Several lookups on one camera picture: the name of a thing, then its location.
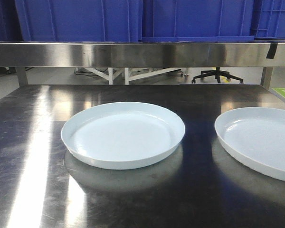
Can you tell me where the stainless steel shelf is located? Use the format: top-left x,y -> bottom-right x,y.
0,40 -> 285,88

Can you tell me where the blue crate right with label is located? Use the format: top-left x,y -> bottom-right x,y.
250,0 -> 285,39

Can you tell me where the black office chair base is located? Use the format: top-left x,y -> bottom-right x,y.
191,67 -> 244,84

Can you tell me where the black tape strip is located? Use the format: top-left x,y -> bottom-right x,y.
266,42 -> 278,59

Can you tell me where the white table frame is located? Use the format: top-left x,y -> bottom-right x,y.
74,67 -> 189,85

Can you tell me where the large blue crate middle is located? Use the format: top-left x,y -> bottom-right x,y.
142,0 -> 254,42

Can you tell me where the light blue plate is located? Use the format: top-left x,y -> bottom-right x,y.
61,102 -> 185,170
214,107 -> 285,181

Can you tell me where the large blue crate left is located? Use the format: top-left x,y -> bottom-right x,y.
15,0 -> 143,42

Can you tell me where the large blue crate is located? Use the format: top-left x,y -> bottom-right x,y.
15,0 -> 143,42
142,0 -> 254,42

